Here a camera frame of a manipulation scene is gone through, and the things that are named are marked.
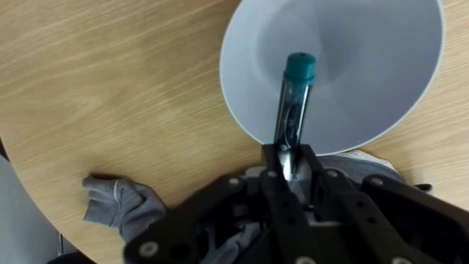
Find round wooden table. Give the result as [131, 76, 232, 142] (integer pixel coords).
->
[0, 0, 469, 264]

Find grey crumpled cloth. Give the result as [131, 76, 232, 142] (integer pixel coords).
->
[82, 151, 400, 264]

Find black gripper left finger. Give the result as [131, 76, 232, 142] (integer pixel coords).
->
[261, 145, 314, 264]

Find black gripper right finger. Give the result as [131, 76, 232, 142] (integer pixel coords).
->
[301, 145, 419, 264]

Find teal capped marker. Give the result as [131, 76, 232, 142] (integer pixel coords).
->
[274, 52, 317, 180]

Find white bowl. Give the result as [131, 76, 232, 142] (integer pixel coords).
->
[219, 0, 446, 155]

